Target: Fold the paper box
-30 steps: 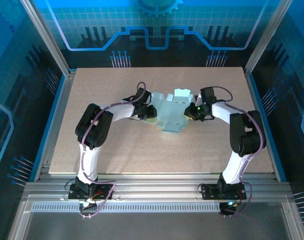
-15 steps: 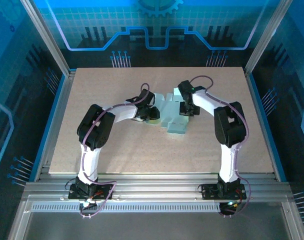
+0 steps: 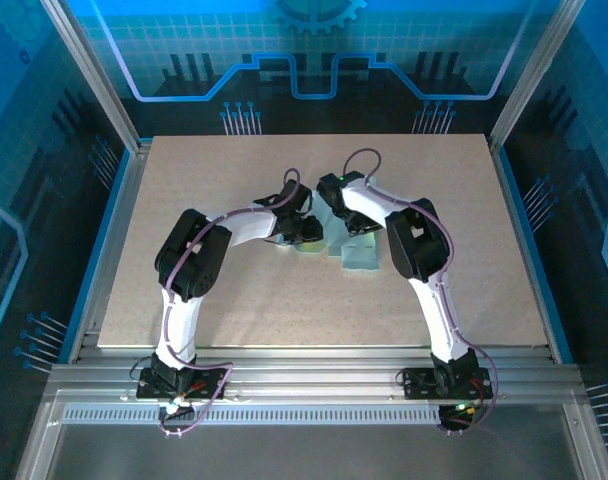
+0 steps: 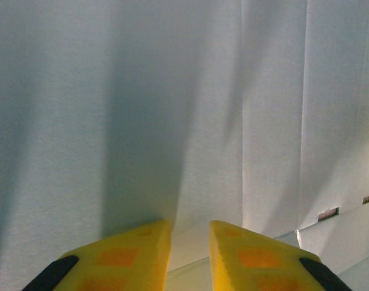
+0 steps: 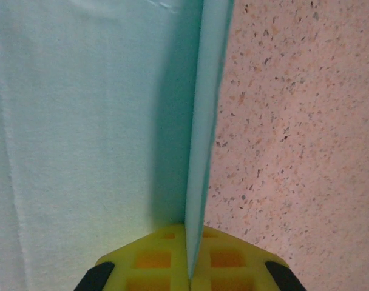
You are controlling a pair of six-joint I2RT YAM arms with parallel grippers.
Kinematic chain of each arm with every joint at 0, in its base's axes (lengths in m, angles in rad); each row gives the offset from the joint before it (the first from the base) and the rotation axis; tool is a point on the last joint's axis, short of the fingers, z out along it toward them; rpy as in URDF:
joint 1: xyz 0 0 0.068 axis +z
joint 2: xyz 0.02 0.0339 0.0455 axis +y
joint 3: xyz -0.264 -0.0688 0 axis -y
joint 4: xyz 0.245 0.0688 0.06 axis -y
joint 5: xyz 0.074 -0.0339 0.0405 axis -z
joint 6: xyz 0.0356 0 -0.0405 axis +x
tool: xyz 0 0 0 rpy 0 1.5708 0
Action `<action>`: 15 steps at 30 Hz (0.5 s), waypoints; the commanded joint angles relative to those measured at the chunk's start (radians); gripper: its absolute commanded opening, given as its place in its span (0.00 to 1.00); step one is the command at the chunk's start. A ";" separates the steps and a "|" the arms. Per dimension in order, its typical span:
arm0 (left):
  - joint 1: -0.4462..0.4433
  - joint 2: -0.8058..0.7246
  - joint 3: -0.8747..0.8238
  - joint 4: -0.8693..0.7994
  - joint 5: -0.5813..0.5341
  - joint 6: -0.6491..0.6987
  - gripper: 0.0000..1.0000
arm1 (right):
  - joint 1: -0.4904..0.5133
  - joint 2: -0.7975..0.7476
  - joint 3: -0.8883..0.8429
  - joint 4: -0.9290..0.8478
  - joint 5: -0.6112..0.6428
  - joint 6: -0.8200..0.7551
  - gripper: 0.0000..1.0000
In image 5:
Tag light teal paper box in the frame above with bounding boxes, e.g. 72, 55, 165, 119
0, 0, 235, 281

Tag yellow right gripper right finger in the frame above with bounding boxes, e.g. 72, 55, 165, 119
190, 226, 307, 291

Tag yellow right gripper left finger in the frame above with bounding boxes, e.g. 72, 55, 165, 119
74, 223, 190, 291

